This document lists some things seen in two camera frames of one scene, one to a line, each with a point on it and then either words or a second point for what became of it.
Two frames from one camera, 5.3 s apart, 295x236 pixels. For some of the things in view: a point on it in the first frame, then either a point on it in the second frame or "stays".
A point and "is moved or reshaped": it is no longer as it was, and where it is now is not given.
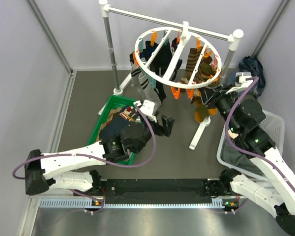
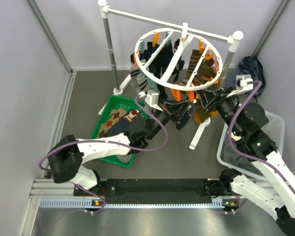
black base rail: x=120 y=191 stays
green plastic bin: x=116 y=111 stays
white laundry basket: x=229 y=155 stays
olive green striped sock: x=207 y=70 is moved or reshaped
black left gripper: x=165 y=129 -> x=177 y=109
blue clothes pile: x=250 y=64 stays
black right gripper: x=207 y=93 stays
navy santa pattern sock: x=126 y=115 -> x=186 y=117
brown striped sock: x=193 y=57 stays
